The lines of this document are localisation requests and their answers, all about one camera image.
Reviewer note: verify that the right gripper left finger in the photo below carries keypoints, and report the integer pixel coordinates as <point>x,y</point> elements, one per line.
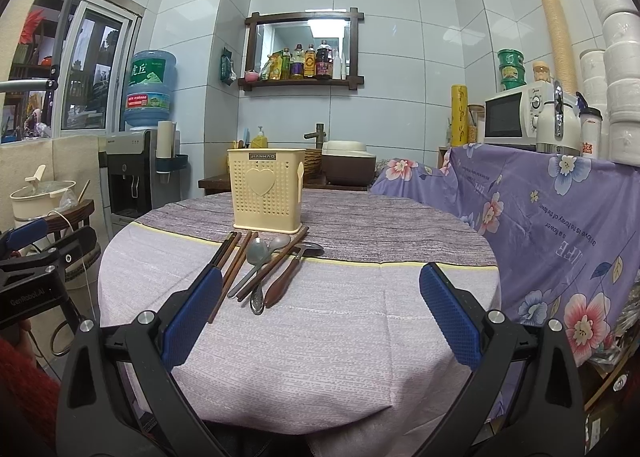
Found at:
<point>95,416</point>

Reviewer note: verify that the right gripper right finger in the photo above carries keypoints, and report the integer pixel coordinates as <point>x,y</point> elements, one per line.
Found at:
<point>546,416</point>

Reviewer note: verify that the matte grey spoon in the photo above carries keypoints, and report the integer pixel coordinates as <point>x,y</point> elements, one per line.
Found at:
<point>275,243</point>

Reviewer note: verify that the wooden handled spoon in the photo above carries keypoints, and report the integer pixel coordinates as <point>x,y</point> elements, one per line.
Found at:
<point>280,286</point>

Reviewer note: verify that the dark chopstick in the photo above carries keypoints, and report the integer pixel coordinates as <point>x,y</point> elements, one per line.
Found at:
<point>221,256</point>

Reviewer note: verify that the shiny steel spoon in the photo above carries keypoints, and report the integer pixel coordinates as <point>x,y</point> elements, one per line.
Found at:
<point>257,254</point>

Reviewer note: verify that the white pot with lid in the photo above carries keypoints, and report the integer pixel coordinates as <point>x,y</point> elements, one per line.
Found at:
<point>38,197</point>

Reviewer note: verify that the black white water dispenser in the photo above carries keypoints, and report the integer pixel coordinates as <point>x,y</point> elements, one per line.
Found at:
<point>128,166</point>

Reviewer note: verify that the purple floral cloth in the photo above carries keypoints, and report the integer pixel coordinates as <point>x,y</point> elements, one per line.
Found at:
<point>564,231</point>

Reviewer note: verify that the dark wooden side table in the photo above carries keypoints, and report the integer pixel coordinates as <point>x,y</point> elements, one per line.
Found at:
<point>222,183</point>

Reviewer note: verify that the purple striped tablecloth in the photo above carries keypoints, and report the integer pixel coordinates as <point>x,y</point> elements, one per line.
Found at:
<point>352,336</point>

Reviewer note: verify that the blue water jug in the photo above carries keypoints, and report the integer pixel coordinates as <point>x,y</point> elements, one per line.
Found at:
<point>151,84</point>

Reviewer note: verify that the cream perforated utensil holder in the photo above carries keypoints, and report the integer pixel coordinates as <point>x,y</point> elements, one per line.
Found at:
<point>266,188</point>

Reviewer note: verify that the yellow soap bottle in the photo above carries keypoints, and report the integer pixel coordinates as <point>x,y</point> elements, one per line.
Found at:
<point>260,140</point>

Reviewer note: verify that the white electric kettle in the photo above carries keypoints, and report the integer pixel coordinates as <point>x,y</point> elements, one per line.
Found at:
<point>558,128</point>

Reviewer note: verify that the white microwave oven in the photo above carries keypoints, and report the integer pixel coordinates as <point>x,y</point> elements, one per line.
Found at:
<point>511,116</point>

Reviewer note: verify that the woven wicker basket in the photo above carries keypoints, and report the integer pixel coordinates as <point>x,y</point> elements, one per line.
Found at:
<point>312,163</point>

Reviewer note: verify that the yellow paper roll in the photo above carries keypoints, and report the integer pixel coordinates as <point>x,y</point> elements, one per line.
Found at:
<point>459,121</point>

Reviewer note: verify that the brown white rice cooker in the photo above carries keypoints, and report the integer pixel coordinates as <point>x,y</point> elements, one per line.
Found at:
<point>347,163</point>

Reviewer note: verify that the green stacked containers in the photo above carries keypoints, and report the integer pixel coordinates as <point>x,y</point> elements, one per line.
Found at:
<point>511,69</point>

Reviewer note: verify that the tall stack paper cups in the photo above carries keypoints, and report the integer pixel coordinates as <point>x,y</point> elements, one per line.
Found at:
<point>562,50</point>

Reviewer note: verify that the dark wooden wall shelf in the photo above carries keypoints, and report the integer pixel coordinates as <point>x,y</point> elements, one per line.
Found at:
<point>316,47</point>

